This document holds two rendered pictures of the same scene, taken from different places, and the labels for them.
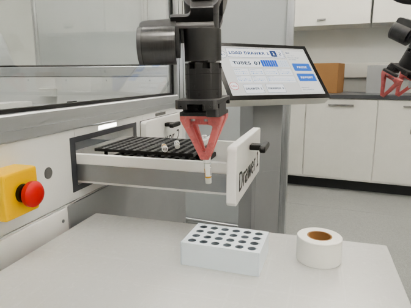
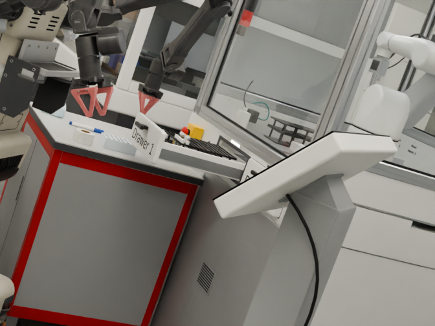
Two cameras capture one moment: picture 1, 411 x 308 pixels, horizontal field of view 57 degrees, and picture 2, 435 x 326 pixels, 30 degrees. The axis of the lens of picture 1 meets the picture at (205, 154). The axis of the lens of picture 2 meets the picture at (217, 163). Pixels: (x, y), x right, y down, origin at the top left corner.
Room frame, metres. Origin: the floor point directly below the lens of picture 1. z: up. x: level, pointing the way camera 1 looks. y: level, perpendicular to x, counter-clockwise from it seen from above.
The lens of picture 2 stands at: (3.00, -1.74, 1.33)
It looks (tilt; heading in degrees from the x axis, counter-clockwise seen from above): 10 degrees down; 138
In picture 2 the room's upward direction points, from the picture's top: 20 degrees clockwise
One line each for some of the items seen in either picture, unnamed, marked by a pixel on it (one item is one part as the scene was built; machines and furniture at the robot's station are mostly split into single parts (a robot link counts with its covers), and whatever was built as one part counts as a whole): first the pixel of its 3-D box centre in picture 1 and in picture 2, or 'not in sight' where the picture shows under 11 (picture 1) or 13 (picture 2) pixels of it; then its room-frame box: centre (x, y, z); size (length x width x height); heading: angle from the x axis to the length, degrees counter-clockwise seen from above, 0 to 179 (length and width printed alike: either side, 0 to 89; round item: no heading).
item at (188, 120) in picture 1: (205, 129); (147, 101); (0.61, 0.00, 0.96); 0.07 x 0.07 x 0.09; 75
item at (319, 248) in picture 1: (318, 247); (83, 136); (0.57, -0.18, 0.78); 0.07 x 0.07 x 0.04
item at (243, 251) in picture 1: (225, 247); (118, 143); (0.57, -0.03, 0.78); 0.12 x 0.08 x 0.04; 72
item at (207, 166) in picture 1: (207, 169); not in sight; (0.61, 0.00, 0.90); 0.01 x 0.01 x 0.05
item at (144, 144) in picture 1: (159, 157); (197, 152); (0.85, 0.11, 0.87); 0.22 x 0.18 x 0.06; 74
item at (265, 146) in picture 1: (259, 146); (142, 126); (0.78, -0.11, 0.91); 0.07 x 0.04 x 0.01; 164
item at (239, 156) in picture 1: (246, 161); (146, 136); (0.79, -0.09, 0.87); 0.29 x 0.02 x 0.11; 164
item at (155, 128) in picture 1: (163, 134); (263, 186); (1.18, 0.13, 0.87); 0.29 x 0.02 x 0.11; 164
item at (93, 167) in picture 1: (155, 159); (199, 154); (0.85, 0.11, 0.86); 0.40 x 0.26 x 0.06; 74
